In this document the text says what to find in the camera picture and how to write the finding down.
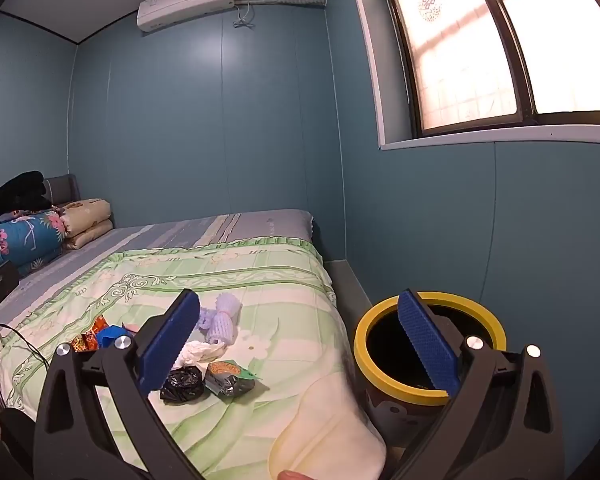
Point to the pink plastic bag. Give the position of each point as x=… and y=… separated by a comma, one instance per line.
x=130, y=328

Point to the white air conditioner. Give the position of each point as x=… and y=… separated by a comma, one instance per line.
x=185, y=2

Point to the yellow rimmed trash bin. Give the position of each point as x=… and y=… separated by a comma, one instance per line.
x=380, y=340

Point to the grey striped bed sheet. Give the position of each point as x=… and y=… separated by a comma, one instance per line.
x=205, y=227

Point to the white tissue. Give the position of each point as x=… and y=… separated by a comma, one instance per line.
x=200, y=352

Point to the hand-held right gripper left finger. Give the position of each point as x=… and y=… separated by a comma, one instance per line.
x=172, y=340

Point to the purple foam fruit net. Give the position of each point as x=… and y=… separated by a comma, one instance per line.
x=222, y=317

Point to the silver wrapper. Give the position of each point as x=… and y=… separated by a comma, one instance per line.
x=227, y=382

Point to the grey bed frame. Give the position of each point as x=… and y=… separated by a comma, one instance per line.
x=347, y=280

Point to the green patterned blanket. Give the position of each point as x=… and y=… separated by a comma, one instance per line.
x=260, y=280

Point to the blue floral folded quilt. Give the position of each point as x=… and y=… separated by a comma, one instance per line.
x=25, y=237

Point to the beige folded quilt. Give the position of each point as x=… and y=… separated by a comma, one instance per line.
x=87, y=217

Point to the red snack wrapper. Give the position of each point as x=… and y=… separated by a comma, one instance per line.
x=87, y=341

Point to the brown framed window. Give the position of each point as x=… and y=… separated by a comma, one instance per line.
x=460, y=60

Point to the small black plastic bag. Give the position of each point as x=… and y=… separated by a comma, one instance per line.
x=180, y=385

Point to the black clothes pile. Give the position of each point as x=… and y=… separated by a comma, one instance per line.
x=20, y=192

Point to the grey wall pipe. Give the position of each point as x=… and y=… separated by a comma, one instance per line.
x=280, y=1

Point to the grey bed headboard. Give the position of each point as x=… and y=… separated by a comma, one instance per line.
x=62, y=187

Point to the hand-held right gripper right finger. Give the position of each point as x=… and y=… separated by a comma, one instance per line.
x=427, y=345

